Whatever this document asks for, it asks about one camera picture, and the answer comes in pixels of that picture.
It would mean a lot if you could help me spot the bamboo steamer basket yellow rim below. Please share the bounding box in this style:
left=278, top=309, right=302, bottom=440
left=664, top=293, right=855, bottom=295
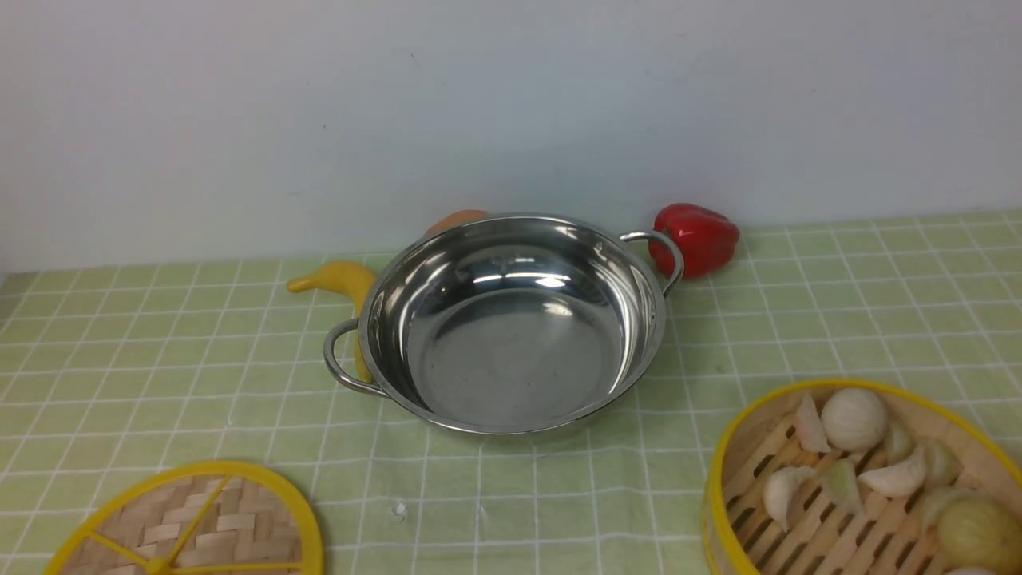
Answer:
left=702, top=379, right=1021, bottom=574

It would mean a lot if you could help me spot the woven bamboo steamer lid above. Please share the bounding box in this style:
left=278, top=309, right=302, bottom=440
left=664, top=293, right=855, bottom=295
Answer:
left=45, top=461, right=327, bottom=574

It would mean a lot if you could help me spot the stainless steel pot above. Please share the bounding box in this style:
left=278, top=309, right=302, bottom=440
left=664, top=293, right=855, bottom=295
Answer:
left=323, top=212, right=685, bottom=436

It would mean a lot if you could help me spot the orange fruit behind pot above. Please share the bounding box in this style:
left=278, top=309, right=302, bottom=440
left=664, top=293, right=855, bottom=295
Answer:
left=423, top=210, right=489, bottom=237

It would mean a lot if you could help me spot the yellow banana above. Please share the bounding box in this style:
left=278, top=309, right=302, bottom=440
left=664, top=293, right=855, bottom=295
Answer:
left=286, top=260, right=386, bottom=397

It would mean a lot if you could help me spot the red bell pepper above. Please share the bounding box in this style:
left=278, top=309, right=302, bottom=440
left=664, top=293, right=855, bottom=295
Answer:
left=653, top=203, right=741, bottom=280

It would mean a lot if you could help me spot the white round bun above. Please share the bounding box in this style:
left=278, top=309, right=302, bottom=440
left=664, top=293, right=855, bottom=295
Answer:
left=820, top=388, right=889, bottom=454

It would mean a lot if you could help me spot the pale green dumpling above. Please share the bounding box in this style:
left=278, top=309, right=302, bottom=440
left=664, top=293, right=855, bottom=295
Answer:
left=820, top=458, right=865, bottom=514

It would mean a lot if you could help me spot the green checkered tablecloth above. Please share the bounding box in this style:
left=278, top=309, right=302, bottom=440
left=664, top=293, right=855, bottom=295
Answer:
left=1, top=210, right=1021, bottom=574

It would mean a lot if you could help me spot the white crescent dumpling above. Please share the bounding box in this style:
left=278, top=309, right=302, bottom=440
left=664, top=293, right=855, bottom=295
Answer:
left=858, top=446, right=928, bottom=498

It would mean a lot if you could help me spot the greenish round bun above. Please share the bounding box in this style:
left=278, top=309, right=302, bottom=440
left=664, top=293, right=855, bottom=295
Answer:
left=936, top=498, right=1021, bottom=574

